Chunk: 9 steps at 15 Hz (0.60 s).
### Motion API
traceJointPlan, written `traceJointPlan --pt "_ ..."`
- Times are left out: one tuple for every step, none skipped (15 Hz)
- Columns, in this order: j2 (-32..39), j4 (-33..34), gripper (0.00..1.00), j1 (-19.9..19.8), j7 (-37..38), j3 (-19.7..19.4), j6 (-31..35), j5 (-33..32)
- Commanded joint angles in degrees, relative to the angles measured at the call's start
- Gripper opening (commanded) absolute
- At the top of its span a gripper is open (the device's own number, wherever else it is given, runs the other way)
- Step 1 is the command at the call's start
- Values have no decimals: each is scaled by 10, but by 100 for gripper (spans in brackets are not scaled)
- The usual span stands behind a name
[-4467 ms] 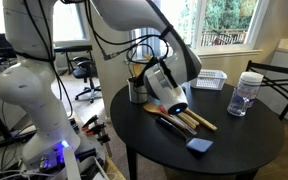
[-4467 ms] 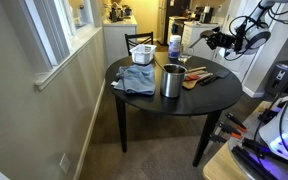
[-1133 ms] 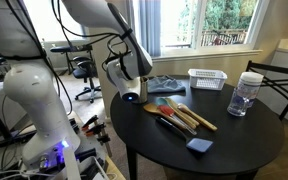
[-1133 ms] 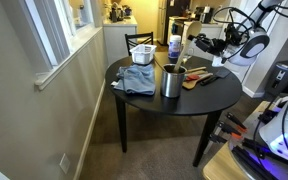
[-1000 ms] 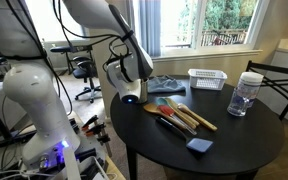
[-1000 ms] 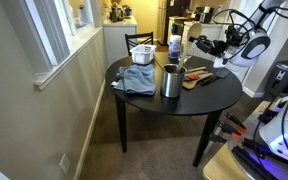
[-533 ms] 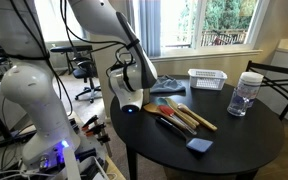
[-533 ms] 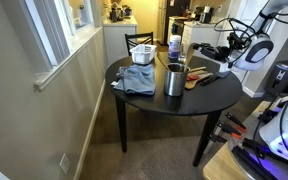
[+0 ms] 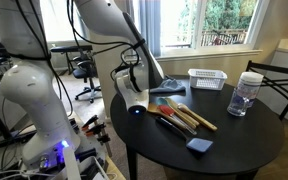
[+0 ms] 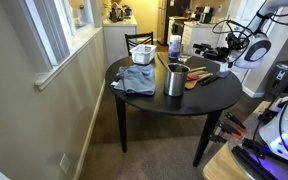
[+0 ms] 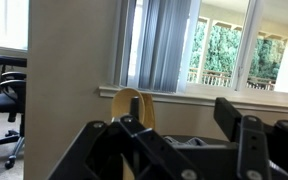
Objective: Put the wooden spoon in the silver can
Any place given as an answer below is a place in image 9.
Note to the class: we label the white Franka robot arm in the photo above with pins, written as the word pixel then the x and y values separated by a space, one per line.
pixel 34 90

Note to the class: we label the flat wooden spatula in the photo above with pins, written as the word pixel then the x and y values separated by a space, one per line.
pixel 154 108

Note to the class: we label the teal silicone spatula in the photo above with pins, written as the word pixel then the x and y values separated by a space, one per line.
pixel 161 101

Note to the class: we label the blue cloth towel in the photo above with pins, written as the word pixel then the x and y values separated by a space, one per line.
pixel 170 86

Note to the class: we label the red silicone spatula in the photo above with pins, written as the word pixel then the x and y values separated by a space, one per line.
pixel 166 110

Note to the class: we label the long wooden utensil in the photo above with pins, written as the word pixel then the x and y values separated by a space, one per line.
pixel 197 116

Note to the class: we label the black office chair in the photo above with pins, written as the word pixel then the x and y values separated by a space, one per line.
pixel 85 71

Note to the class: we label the orange tipped black clamp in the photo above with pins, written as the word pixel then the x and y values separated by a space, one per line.
pixel 96 129
pixel 90 121

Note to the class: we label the white plastic basket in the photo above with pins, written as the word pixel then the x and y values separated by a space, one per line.
pixel 206 80

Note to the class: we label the grey curtain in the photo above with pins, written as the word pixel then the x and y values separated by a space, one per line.
pixel 150 26

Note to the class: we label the black desk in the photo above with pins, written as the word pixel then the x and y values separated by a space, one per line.
pixel 72 48

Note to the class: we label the clear glass mug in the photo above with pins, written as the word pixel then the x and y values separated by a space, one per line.
pixel 238 106

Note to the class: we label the round black table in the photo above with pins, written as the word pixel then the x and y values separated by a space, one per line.
pixel 237 140

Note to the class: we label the white wipes canister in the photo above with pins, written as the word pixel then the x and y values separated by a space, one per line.
pixel 250 85

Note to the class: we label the white counter cabinet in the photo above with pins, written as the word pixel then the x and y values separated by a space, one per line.
pixel 285 66

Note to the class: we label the white window frame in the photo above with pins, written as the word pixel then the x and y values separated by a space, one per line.
pixel 210 50

